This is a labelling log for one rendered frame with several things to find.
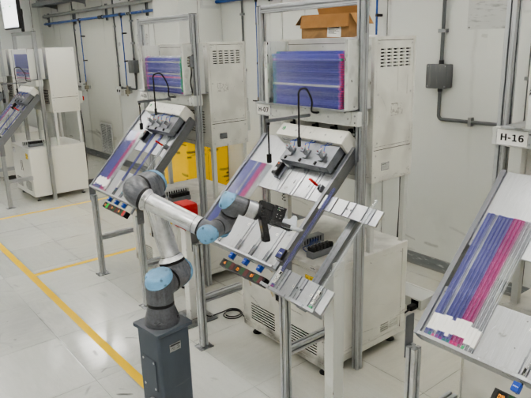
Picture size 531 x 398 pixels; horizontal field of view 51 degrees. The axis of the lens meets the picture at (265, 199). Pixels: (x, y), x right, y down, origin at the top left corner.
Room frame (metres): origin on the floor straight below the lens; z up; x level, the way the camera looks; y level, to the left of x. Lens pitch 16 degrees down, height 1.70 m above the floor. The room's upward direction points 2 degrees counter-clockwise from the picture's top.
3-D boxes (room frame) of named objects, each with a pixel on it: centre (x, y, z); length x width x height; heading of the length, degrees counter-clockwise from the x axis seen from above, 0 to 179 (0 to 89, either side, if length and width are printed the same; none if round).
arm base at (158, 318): (2.19, 0.46, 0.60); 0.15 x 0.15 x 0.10
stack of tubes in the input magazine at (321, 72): (2.88, -0.26, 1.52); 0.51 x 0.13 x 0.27; 39
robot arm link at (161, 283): (2.20, 0.46, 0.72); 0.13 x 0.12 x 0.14; 157
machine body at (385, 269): (3.00, -0.32, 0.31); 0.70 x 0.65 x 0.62; 39
